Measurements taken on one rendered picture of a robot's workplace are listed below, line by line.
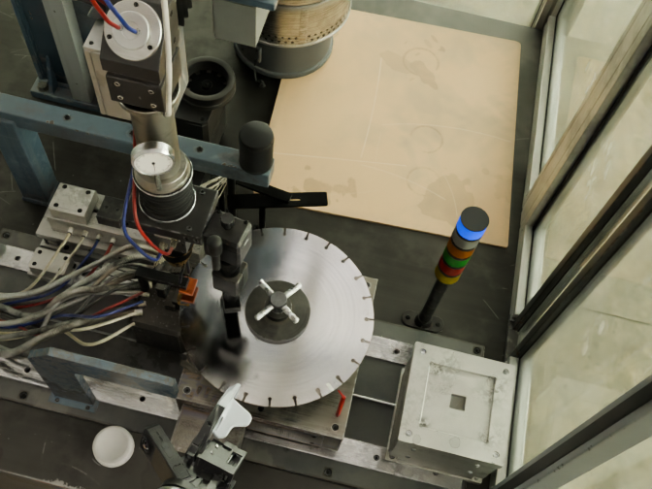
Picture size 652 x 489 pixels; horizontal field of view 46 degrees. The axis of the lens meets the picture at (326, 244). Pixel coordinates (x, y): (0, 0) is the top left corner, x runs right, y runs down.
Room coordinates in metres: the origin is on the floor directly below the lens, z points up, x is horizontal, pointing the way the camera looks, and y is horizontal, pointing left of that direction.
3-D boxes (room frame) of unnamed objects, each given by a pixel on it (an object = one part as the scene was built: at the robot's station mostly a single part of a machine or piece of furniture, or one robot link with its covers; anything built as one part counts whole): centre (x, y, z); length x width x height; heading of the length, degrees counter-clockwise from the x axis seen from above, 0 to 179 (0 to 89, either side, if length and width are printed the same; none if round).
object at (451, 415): (0.43, -0.27, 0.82); 0.18 x 0.18 x 0.15; 86
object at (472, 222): (0.64, -0.22, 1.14); 0.05 x 0.04 x 0.03; 176
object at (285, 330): (0.52, 0.06, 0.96); 0.11 x 0.11 x 0.03
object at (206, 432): (0.29, 0.13, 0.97); 0.09 x 0.02 x 0.05; 164
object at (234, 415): (0.33, 0.09, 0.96); 0.09 x 0.06 x 0.03; 164
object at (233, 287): (0.49, 0.13, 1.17); 0.06 x 0.05 x 0.20; 77
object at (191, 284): (0.53, 0.26, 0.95); 0.10 x 0.03 x 0.07; 86
